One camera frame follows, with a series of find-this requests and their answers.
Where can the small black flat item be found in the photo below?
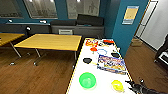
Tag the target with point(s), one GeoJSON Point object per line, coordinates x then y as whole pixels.
{"type": "Point", "coordinates": [115, 55]}

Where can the yellow air hockey table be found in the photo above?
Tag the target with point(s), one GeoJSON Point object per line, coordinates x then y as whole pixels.
{"type": "Point", "coordinates": [100, 66]}

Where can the black wheeled cart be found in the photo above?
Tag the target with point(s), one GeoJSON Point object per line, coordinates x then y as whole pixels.
{"type": "Point", "coordinates": [162, 53]}

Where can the wicker crate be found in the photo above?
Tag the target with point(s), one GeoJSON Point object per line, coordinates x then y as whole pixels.
{"type": "Point", "coordinates": [136, 42]}

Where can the red flat item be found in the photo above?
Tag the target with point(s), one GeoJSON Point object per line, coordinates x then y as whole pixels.
{"type": "Point", "coordinates": [107, 41]}

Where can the orange table tennis paddle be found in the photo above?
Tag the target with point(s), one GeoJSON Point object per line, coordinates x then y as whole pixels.
{"type": "Point", "coordinates": [93, 50]}

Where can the white framed glass door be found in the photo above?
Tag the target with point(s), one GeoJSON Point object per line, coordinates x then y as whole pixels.
{"type": "Point", "coordinates": [146, 20]}

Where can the dark grey sofa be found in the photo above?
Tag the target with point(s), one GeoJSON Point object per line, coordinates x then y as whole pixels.
{"type": "Point", "coordinates": [90, 25]}

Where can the light grey sofa cushion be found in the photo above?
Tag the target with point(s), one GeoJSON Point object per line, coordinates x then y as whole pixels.
{"type": "Point", "coordinates": [65, 31]}

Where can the large interior window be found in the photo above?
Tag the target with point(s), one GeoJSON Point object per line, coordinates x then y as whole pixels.
{"type": "Point", "coordinates": [83, 8]}

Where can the yellow wooden table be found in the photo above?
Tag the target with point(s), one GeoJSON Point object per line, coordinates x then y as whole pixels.
{"type": "Point", "coordinates": [50, 41]}
{"type": "Point", "coordinates": [8, 37]}

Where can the dark round stool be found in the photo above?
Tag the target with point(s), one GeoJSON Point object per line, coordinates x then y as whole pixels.
{"type": "Point", "coordinates": [28, 30]}

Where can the medium interior window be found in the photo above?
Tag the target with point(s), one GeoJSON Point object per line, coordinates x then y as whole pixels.
{"type": "Point", "coordinates": [40, 8]}

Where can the small interior window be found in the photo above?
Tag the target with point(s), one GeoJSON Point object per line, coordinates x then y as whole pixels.
{"type": "Point", "coordinates": [10, 8]}

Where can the yellow framed wall sign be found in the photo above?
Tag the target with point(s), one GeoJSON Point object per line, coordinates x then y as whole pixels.
{"type": "Point", "coordinates": [130, 15]}

